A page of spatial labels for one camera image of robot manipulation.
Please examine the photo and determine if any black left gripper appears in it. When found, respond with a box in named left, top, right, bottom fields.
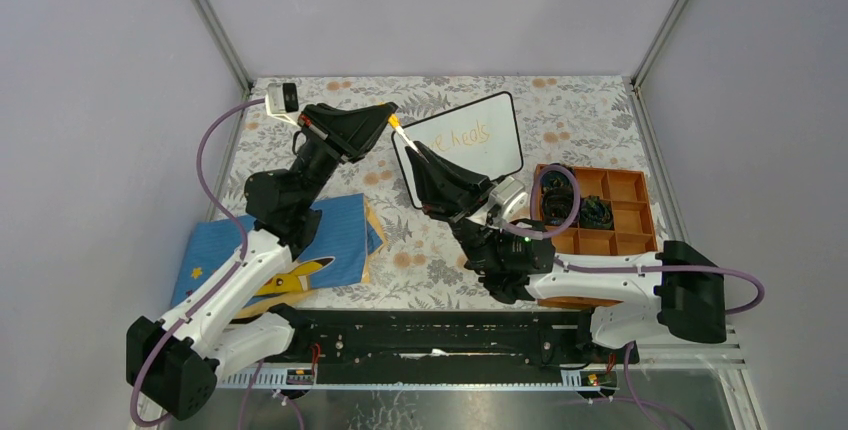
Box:
left=290, top=103, right=395, bottom=210

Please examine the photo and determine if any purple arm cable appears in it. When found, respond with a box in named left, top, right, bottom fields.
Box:
left=503, top=163, right=767, bottom=430
left=129, top=98, right=268, bottom=430

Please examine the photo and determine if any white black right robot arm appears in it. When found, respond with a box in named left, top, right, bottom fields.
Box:
left=405, top=142, right=727, bottom=362

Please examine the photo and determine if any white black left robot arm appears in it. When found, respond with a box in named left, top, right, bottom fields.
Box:
left=126, top=102, right=398, bottom=427

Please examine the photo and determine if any black framed whiteboard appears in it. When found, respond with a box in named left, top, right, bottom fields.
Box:
left=402, top=91, right=524, bottom=179

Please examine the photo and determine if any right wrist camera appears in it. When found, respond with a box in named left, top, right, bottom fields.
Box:
left=486, top=176, right=529, bottom=228

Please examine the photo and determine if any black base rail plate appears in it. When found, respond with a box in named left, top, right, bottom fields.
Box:
left=218, top=308, right=641, bottom=389

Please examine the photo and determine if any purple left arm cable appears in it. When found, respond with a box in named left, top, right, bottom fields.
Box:
left=129, top=98, right=268, bottom=430

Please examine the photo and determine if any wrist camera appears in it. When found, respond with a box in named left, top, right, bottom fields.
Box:
left=265, top=82, right=299, bottom=126
left=486, top=176, right=529, bottom=228

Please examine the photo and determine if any dark tape roll rear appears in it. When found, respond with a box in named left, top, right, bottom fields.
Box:
left=537, top=163, right=577, bottom=195

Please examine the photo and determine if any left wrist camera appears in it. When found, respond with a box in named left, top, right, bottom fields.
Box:
left=265, top=82, right=299, bottom=126

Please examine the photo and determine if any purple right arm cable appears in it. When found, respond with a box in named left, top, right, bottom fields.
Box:
left=503, top=163, right=767, bottom=430

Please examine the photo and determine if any orange compartment tray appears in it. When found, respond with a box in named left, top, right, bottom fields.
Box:
left=533, top=162, right=660, bottom=312

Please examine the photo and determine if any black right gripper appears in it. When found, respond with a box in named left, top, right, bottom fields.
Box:
left=405, top=140, right=503, bottom=275

